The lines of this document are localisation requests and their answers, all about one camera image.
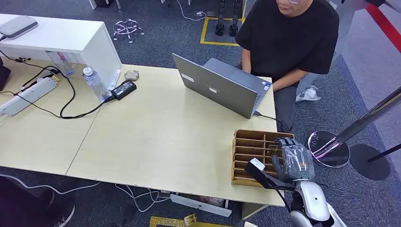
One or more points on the person's white shoe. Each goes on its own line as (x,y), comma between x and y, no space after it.
(308,94)

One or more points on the chrome stanchion post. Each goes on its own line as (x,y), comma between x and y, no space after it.
(329,150)

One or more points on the black stanchion post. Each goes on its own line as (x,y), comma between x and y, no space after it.
(369,166)

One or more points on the small grey earbuds case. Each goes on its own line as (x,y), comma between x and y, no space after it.
(131,75)

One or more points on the black laptop power adapter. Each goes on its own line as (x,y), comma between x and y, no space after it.
(124,90)

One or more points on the white desk shelf riser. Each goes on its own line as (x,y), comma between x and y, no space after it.
(62,37)

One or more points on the grey laptop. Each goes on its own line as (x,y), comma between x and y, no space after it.
(219,87)

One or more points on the clear water bottle white cap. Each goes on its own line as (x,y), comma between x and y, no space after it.
(95,84)

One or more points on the black robot leg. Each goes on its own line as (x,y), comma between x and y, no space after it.
(234,28)
(220,26)

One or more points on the person's left forearm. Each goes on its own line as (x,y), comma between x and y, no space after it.
(289,81)

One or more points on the chrome chair base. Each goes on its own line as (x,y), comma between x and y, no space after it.
(127,28)

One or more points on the person's right forearm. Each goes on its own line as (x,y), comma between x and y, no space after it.
(246,62)

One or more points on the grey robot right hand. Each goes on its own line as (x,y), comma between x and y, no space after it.
(296,163)

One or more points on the person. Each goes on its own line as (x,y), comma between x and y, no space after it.
(288,40)

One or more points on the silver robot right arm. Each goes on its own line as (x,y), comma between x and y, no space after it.
(313,199)

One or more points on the red barrier belt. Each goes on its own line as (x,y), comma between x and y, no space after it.
(383,25)

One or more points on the black box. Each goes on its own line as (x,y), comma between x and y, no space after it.
(3,75)

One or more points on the wooden slotted card holder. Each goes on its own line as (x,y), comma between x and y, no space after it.
(250,144)

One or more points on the white under-desk power strip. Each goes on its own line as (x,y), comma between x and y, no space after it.
(200,205)

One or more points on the yellow patterned floor sheet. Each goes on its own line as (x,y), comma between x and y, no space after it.
(169,221)

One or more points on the grey flat device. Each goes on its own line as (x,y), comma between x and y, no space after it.
(17,26)

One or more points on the clear bottle with red label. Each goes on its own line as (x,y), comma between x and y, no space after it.
(62,64)

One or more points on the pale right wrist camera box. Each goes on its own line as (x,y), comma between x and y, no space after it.
(257,164)

